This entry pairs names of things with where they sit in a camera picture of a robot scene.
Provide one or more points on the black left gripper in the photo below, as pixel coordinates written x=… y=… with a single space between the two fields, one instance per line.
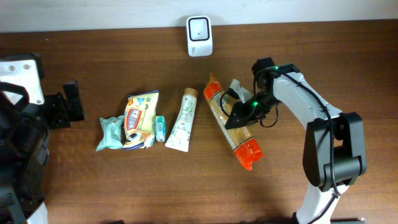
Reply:
x=60 y=116

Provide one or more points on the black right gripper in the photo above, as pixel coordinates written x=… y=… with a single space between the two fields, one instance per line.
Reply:
x=239 y=111

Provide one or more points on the spaghetti pasta package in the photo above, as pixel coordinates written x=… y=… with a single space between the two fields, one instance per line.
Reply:
x=243 y=144

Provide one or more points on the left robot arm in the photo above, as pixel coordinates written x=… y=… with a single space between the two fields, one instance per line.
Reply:
x=27 y=118

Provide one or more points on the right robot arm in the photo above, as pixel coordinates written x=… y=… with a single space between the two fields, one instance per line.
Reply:
x=334 y=153

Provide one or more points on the white barcode scanner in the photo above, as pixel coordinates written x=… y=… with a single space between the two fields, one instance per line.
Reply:
x=199 y=36

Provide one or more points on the teal tissue pack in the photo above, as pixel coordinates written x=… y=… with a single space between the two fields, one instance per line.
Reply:
x=112 y=133

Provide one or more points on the yellow snack bag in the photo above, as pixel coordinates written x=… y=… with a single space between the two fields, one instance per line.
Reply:
x=139 y=120

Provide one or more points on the white bamboo conditioner tube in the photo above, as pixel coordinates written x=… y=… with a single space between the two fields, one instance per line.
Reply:
x=179 y=137

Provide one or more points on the small teal gum pack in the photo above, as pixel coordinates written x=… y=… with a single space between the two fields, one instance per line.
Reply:
x=160 y=132

